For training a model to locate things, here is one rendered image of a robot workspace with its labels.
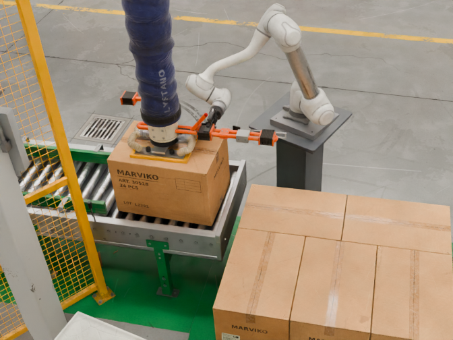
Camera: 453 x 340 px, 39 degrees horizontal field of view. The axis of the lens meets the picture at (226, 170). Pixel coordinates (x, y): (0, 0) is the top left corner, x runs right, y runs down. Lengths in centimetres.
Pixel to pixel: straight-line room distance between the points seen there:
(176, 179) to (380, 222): 120
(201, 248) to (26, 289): 105
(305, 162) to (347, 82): 194
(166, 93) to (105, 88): 282
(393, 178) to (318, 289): 176
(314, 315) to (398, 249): 66
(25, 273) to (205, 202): 110
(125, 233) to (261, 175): 149
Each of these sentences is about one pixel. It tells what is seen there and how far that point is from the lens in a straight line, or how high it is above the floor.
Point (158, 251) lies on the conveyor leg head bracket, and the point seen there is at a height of 41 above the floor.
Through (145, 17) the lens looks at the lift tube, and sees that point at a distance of 317.
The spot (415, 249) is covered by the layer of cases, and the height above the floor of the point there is 54.
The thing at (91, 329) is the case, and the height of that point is 102.
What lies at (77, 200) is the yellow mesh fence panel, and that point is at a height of 85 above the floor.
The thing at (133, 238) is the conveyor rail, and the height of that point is 49.
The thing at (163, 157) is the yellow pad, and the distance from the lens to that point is 359.
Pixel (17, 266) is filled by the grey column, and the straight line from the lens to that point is 309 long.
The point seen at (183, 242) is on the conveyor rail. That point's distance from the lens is 371.
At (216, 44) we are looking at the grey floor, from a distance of 670.
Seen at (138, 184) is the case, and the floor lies 79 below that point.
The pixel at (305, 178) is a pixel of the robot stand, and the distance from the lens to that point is 431.
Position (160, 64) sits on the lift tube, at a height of 153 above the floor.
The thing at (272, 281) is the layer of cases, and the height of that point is 54.
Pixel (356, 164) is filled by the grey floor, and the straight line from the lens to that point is 504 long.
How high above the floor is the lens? 315
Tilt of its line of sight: 39 degrees down
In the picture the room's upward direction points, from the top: 4 degrees counter-clockwise
